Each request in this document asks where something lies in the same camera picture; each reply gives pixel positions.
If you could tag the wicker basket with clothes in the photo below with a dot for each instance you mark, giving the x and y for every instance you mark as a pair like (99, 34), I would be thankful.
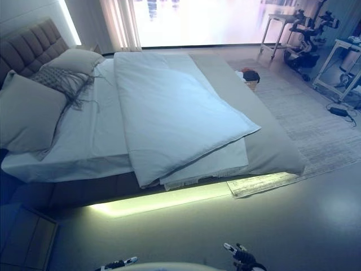
(250, 76)

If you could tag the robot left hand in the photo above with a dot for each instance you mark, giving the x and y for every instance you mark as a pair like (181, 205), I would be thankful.
(124, 262)

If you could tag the white duvet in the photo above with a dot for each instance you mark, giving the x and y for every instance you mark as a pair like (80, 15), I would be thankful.
(175, 113)

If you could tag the large bright window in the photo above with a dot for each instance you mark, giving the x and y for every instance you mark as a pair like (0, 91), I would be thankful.
(203, 19)

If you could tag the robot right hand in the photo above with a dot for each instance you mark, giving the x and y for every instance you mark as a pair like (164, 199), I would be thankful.
(245, 257)

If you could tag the beige bed cover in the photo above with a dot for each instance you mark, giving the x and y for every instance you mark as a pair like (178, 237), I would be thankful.
(268, 152)

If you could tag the brown padded headboard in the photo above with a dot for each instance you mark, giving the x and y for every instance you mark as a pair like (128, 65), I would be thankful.
(70, 194)

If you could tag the white metal frame table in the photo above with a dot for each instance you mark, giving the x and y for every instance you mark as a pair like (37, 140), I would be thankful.
(277, 18)
(337, 45)

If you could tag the glowing wall light strip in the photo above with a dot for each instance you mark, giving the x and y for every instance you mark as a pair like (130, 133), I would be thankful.
(69, 19)

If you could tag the grey patterned rug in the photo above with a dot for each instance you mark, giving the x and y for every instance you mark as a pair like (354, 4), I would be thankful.
(310, 135)

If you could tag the robot white torso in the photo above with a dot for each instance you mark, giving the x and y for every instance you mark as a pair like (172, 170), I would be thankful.
(172, 267)

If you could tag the large beige pillow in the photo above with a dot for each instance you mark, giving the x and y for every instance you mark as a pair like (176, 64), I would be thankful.
(28, 113)
(76, 60)

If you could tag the grey fringed cushion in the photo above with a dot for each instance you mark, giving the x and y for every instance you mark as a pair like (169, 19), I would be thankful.
(62, 77)

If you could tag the brown tufted headboard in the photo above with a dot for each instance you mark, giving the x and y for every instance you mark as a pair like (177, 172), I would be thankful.
(28, 39)

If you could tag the sheer beige curtain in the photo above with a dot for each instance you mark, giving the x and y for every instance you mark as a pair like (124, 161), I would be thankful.
(118, 22)

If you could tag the wooden nightstand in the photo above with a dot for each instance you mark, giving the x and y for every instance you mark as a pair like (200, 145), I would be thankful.
(22, 240)

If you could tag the black wheeled robot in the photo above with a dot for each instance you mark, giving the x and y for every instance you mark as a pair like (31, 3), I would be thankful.
(303, 56)

